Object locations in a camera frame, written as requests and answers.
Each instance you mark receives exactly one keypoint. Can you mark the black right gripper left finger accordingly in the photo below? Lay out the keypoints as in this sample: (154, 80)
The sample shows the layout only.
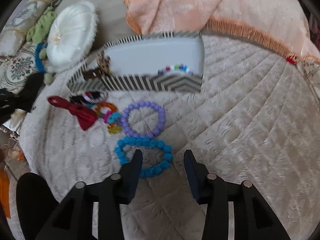
(73, 218)

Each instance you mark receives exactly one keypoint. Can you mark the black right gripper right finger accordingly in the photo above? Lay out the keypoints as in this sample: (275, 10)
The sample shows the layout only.
(253, 217)

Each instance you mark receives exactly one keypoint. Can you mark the red velvet bow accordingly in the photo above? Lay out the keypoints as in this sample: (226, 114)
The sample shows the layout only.
(86, 117)

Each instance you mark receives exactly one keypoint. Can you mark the beige quilted bedspread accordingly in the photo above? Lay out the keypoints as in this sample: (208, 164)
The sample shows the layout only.
(256, 119)

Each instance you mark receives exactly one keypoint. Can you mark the black hair scrunchie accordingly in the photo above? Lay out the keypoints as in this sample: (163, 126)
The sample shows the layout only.
(77, 99)

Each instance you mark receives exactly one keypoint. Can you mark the leopard print bow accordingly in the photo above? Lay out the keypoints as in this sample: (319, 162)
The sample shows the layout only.
(103, 68)

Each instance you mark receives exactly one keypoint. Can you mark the floral embroidered pillow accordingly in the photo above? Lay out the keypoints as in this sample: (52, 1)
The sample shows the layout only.
(16, 69)

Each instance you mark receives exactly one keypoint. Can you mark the black white striped tray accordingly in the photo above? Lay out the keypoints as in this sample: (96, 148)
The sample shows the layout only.
(167, 61)

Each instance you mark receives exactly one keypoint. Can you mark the green blue plush toy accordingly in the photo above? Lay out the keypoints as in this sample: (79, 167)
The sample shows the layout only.
(37, 34)

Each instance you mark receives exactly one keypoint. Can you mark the round white satin cushion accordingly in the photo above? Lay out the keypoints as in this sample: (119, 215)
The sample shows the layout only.
(71, 35)

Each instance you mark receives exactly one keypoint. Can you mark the beige bolster pillow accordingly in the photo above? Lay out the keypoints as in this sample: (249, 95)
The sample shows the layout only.
(14, 33)

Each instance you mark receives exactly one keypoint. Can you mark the peach fringed blanket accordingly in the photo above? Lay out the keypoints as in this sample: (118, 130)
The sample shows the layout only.
(279, 25)

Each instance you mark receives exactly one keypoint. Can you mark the grey large pillow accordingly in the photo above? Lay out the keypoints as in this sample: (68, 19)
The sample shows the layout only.
(112, 22)

